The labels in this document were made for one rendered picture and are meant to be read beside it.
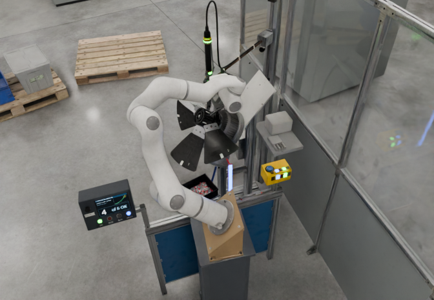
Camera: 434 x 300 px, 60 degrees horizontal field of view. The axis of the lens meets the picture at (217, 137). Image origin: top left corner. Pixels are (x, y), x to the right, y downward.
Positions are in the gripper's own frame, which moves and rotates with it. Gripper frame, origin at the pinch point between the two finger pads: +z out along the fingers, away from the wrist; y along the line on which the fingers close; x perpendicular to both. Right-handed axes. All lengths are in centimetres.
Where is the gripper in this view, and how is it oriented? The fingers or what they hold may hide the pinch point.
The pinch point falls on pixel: (214, 72)
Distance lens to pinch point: 202.6
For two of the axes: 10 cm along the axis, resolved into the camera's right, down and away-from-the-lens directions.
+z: -3.2, -6.4, 7.0
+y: 9.5, -2.3, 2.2
